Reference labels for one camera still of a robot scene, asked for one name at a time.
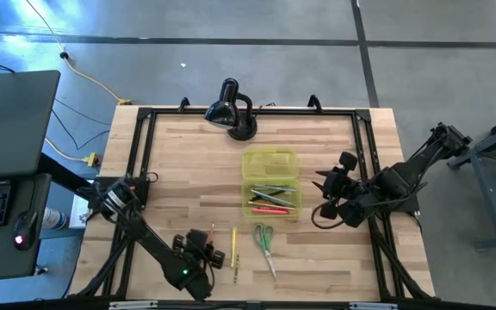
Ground white box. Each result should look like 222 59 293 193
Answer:
68 192 92 230

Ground green handled scissors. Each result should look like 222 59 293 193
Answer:
252 222 278 281

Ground black pen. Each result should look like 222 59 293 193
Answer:
249 190 284 202

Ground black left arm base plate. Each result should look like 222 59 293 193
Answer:
95 174 151 212

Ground yellow transparent plastic supply box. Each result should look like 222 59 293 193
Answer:
240 147 304 220

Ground black gooseneck desk lamp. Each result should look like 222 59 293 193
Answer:
204 77 259 142

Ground black computer mouse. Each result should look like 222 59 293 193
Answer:
12 209 39 251

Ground yellow power plug cable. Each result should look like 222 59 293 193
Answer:
44 137 101 169

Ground black aluminium table frame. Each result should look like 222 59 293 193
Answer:
65 105 438 310

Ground blue-grey metal table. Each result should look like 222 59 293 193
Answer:
448 109 496 251

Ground grey computer desk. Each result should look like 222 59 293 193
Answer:
0 68 62 283

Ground yellow extension cable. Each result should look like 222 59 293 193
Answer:
23 0 133 107

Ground yellow highlighter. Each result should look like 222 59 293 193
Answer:
230 226 238 269

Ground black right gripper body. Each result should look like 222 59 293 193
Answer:
319 150 368 229

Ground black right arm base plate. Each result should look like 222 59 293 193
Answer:
383 178 422 215

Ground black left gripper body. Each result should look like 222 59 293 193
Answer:
172 228 227 271

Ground white bottle blue label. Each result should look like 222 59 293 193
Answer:
40 207 69 231

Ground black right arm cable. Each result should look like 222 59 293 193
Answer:
310 198 339 231

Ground white aluminium bracket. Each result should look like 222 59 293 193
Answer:
108 301 159 310
350 301 399 310

